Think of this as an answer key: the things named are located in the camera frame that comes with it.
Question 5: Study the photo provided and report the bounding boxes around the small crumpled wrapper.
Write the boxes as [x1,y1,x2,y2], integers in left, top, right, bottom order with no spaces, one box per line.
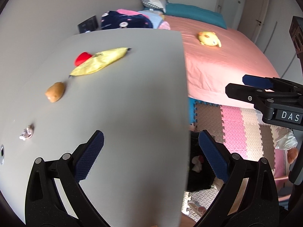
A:
[19,124,34,141]

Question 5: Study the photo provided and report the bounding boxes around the pink folded fabric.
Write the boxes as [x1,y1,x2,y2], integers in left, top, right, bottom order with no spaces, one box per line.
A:
[116,9,149,19]

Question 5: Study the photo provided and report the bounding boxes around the teal long pillow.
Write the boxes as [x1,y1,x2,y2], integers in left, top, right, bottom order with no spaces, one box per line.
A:
[165,3,227,29]

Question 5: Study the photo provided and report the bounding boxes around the navy blue plush blanket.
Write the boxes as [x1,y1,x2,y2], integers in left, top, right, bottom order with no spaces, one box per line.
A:
[100,11,153,30]

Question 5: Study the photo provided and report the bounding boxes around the desk cable grommet hole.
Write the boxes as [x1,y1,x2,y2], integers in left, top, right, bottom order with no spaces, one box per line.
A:
[0,145,5,165]

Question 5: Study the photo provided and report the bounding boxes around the patterned grey yellow pillow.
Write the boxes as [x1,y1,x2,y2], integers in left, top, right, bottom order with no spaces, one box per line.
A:
[141,0,168,13]

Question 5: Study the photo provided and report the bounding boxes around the yellow banana snack wrapper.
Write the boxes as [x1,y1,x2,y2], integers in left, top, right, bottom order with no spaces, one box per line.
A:
[69,47,131,76]

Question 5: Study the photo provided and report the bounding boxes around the bed with salmon sheet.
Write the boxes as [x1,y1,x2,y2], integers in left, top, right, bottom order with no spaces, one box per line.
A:
[165,15,278,109]

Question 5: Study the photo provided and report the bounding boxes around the red heart toy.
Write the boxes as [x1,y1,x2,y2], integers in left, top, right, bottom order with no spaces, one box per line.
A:
[74,52,92,67]

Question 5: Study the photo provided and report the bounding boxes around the colourful foam puzzle floor mat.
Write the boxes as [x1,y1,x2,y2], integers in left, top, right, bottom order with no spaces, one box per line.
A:
[182,98,298,221]

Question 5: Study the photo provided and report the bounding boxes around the grey white desk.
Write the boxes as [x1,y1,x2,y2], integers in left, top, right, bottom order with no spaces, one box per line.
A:
[1,29,189,226]

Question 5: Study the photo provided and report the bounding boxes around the black lined trash bin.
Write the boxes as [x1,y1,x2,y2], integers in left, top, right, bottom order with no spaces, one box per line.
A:
[186,131,223,192]

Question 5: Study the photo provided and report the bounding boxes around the yellow plush duck toy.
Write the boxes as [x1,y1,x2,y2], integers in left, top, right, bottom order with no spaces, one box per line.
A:
[198,31,222,48]

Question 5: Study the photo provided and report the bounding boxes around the black wall switch panel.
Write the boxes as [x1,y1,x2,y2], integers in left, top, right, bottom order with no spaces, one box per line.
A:
[77,15,99,34]

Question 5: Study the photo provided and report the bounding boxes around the light blue folded blanket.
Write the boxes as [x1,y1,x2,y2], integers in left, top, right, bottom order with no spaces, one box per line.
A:
[139,10,164,29]

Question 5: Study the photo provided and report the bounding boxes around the pink white folded clothes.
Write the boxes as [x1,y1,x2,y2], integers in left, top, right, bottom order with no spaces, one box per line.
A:
[158,21,170,30]

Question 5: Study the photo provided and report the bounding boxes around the wardrobe door with handle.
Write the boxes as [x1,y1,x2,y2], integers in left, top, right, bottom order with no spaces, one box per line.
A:
[238,0,270,43]

